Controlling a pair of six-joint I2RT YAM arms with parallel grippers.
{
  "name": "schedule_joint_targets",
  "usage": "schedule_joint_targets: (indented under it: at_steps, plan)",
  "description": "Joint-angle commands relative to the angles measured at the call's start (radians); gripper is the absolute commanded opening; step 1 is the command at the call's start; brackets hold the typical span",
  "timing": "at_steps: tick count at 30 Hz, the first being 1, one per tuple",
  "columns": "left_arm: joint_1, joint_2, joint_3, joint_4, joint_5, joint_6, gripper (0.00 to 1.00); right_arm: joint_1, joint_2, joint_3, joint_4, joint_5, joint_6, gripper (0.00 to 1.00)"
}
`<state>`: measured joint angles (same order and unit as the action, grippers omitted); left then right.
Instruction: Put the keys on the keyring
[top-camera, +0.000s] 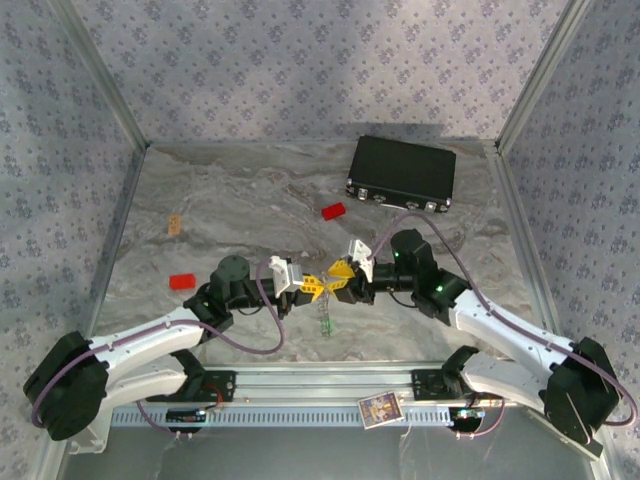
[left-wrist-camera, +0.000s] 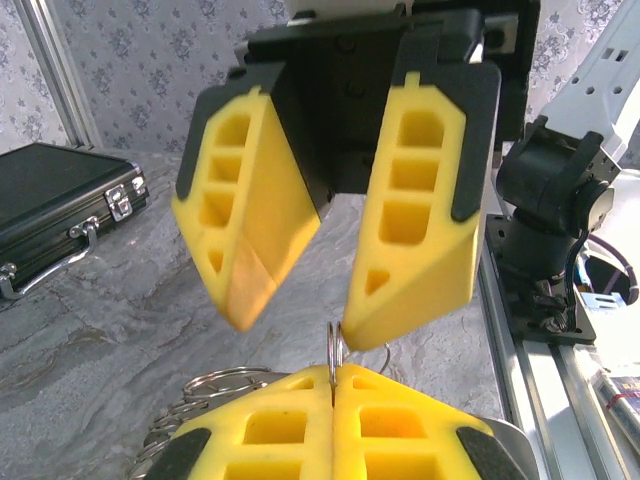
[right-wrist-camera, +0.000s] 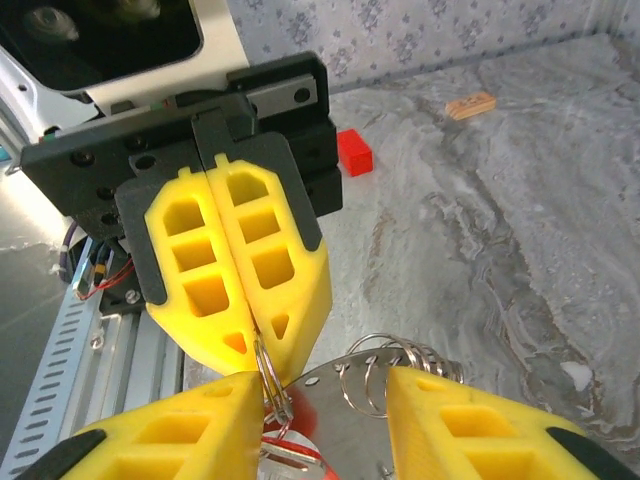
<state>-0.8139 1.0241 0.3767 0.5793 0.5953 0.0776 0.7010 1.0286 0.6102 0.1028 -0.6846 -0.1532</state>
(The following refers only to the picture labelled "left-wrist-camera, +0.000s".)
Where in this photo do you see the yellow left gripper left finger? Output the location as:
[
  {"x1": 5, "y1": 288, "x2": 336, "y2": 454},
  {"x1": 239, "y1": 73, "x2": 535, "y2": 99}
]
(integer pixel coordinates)
[{"x1": 144, "y1": 365, "x2": 334, "y2": 480}]

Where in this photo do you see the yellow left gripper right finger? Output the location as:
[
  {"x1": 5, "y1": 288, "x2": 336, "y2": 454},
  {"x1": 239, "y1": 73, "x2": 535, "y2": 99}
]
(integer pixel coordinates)
[{"x1": 333, "y1": 363, "x2": 527, "y2": 480}]

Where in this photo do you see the small printed card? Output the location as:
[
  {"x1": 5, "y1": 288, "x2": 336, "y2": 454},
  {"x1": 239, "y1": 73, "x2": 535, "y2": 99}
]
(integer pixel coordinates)
[{"x1": 594, "y1": 366, "x2": 640, "y2": 427}]

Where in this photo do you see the aluminium mounting rail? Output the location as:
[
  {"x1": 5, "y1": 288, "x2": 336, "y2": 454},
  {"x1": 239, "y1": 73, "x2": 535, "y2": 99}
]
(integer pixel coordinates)
[{"x1": 476, "y1": 213, "x2": 640, "y2": 480}]

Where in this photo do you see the black aluminium carrying case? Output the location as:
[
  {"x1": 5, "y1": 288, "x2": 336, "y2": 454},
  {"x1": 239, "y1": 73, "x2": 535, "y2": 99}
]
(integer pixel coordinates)
[{"x1": 0, "y1": 142, "x2": 152, "y2": 302}]

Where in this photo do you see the silver split keyring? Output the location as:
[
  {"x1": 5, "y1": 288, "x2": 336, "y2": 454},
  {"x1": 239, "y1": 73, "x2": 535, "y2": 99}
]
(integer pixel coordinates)
[{"x1": 326, "y1": 321, "x2": 347, "y2": 396}]

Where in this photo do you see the aluminium frame post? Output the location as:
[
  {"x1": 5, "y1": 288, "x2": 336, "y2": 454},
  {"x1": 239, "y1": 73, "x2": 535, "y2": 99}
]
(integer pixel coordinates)
[{"x1": 18, "y1": 0, "x2": 102, "y2": 149}]

